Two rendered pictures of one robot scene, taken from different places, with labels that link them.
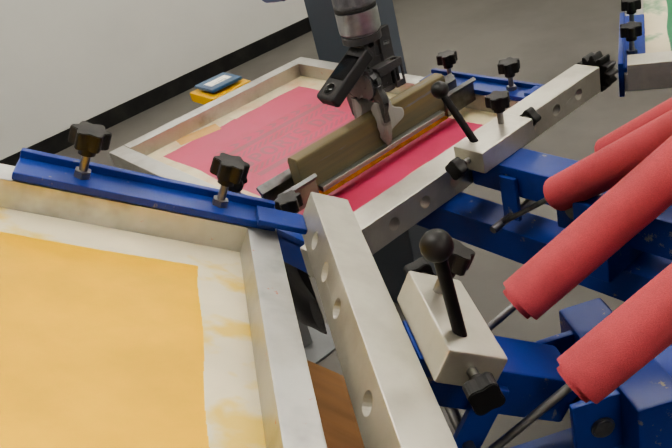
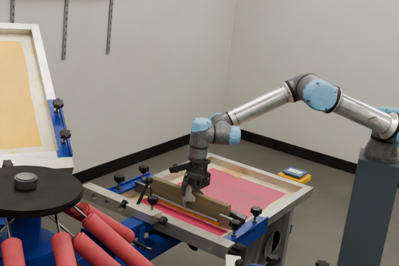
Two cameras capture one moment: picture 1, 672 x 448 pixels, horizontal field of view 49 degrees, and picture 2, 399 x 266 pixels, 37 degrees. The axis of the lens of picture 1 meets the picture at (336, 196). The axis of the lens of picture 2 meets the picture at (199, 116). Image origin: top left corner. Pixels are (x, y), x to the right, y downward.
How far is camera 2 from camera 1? 2.18 m
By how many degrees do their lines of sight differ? 61
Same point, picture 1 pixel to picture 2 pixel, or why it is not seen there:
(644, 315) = not seen: outside the picture
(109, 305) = (12, 130)
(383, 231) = (102, 200)
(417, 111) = (206, 208)
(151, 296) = (21, 138)
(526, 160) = (132, 221)
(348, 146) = (170, 191)
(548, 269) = not seen: hidden behind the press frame
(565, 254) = not seen: hidden behind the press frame
